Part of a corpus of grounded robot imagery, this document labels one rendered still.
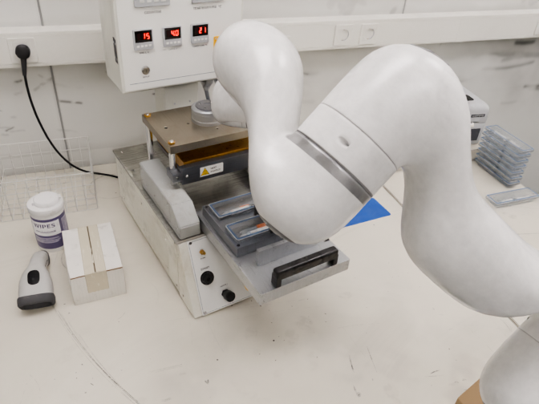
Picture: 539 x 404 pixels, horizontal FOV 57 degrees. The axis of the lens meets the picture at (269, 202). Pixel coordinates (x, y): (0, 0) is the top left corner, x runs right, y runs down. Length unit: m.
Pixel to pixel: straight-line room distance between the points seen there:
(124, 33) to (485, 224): 0.93
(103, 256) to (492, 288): 0.93
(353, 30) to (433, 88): 1.36
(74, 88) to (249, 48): 1.20
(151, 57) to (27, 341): 0.71
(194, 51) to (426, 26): 0.97
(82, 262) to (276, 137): 0.84
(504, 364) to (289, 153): 0.38
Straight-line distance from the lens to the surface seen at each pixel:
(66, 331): 1.23
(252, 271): 1.00
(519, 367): 0.67
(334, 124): 0.46
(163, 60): 1.28
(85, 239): 1.32
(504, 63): 2.38
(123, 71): 1.26
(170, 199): 1.14
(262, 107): 0.49
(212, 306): 1.21
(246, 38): 0.53
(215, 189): 1.29
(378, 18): 1.87
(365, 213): 1.58
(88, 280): 1.23
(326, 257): 1.00
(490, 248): 0.54
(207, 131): 1.18
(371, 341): 1.21
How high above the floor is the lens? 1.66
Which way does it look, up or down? 35 degrees down
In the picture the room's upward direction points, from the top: 5 degrees clockwise
